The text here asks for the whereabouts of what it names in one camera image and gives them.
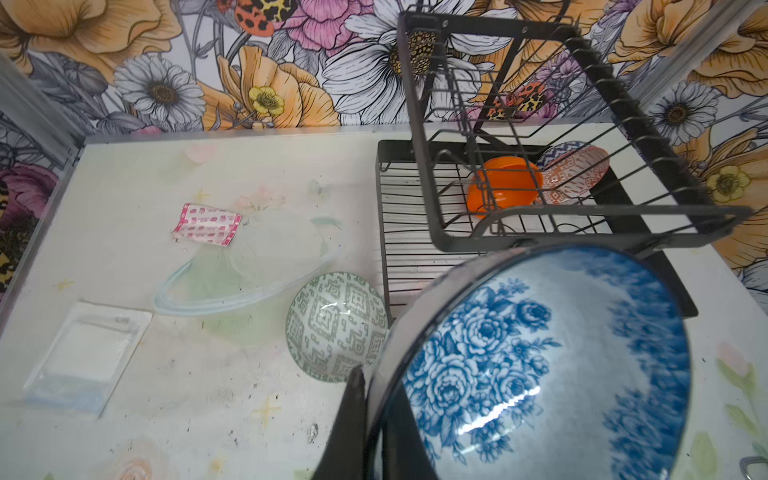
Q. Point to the blue floral bowl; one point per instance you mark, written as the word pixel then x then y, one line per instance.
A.
pixel 563 362

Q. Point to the metal tongs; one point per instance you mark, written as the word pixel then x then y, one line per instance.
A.
pixel 754 468

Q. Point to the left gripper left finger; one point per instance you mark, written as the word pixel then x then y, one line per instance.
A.
pixel 343 457

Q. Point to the black wire dish rack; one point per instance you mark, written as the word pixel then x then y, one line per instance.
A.
pixel 522 136

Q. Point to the pink patterned packet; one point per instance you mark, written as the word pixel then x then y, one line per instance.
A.
pixel 207 225

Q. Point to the red patterned bowl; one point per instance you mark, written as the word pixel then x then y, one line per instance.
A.
pixel 570 170

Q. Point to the green patterned bowl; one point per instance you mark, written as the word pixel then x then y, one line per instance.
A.
pixel 336 322

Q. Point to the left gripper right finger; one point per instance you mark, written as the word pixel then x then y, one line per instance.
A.
pixel 404 455

